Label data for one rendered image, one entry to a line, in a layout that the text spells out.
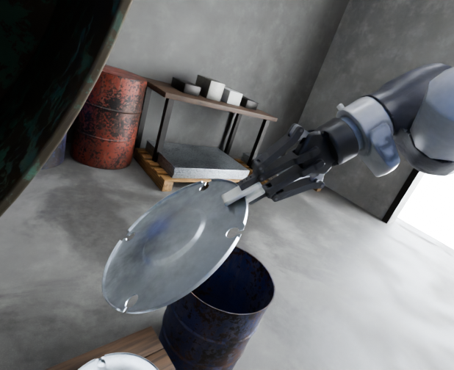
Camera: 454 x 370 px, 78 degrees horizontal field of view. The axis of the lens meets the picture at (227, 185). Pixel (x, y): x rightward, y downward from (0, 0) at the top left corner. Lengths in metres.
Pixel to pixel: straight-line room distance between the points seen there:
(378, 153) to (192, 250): 0.32
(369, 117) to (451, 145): 0.11
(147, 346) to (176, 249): 0.66
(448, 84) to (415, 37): 4.38
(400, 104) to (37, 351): 1.47
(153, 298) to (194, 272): 0.07
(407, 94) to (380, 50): 4.41
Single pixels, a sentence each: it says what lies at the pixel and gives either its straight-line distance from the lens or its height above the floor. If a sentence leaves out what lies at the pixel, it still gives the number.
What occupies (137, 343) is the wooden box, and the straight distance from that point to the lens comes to 1.09.
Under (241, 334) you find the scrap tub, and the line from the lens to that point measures 1.20.
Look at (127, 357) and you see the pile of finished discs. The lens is 1.04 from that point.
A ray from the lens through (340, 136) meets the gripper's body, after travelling 0.48.
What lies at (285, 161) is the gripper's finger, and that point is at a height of 1.12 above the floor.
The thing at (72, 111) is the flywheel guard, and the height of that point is 1.18.
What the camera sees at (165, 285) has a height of 0.93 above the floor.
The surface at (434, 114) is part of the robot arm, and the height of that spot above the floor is 1.26.
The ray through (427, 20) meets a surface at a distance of 4.86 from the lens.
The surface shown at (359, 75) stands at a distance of 4.95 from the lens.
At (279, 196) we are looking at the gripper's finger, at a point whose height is 1.06.
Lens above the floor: 1.23
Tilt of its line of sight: 22 degrees down
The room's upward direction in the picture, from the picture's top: 19 degrees clockwise
